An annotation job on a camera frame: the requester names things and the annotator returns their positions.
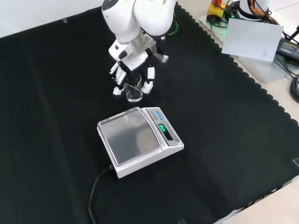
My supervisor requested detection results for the grey metal base plate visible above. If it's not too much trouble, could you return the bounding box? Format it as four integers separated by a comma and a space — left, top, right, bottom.
198, 13, 292, 85

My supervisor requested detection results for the small clear glass beaker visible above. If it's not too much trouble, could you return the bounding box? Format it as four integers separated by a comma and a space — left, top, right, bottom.
123, 74, 143, 103

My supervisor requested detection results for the thick black cable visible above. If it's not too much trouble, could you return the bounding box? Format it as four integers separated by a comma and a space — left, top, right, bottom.
289, 76, 299, 104

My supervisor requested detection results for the yellow stop button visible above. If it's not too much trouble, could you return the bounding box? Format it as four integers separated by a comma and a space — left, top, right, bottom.
206, 0, 226, 21

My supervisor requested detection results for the black cloth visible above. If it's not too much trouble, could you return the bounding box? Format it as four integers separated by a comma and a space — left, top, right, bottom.
0, 0, 299, 224

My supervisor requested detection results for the black power adapter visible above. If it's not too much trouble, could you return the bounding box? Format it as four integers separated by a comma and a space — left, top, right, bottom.
275, 38, 299, 62

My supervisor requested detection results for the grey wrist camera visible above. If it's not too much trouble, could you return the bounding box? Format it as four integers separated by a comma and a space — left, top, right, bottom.
145, 38, 170, 64

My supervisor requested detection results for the pale board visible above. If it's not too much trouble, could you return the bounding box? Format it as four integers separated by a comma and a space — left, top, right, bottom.
221, 18, 285, 63

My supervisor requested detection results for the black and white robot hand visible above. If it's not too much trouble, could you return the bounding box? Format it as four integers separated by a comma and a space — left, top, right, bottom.
108, 39, 156, 96

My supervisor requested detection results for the white electronic balance steel pan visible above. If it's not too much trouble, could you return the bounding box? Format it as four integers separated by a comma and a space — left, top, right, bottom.
97, 106, 185, 179

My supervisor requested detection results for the black balance power cable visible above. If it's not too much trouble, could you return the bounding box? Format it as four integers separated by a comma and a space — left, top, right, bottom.
88, 164, 115, 224

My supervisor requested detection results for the green cable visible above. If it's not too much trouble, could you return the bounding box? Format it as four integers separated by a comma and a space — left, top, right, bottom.
209, 19, 228, 30

